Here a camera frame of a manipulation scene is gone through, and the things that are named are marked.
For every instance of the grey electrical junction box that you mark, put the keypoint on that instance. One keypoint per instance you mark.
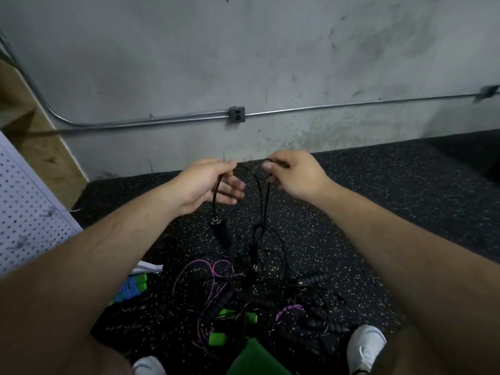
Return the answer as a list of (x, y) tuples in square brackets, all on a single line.
[(237, 114)]

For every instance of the metal conduit pipe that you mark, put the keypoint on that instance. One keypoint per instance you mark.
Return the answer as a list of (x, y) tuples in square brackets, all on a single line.
[(156, 119)]

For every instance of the person's right forearm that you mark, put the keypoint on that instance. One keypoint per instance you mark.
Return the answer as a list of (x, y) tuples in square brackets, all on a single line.
[(414, 269)]

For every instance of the white right shoe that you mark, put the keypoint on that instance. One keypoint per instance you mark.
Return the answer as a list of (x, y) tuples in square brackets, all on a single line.
[(365, 346)]

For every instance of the white pegboard stand foot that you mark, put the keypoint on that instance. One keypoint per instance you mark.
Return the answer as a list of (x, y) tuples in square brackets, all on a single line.
[(147, 268)]

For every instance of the white shoe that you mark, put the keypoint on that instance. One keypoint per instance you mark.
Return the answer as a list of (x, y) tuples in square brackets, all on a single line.
[(148, 365), (365, 346)]

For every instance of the white left shoe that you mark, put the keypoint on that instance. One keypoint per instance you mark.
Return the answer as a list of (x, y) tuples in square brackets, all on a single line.
[(148, 365)]

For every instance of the person's right hand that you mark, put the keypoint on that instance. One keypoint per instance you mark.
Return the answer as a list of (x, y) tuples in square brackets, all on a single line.
[(301, 174)]

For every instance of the person's left forearm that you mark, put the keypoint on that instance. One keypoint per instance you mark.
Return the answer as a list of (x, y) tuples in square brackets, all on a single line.
[(86, 285)]

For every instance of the person's left hand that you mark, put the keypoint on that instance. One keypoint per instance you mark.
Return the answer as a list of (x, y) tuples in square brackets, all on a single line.
[(195, 183)]

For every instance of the white pegboard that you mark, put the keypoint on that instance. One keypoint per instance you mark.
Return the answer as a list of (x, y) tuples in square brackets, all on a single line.
[(27, 214)]

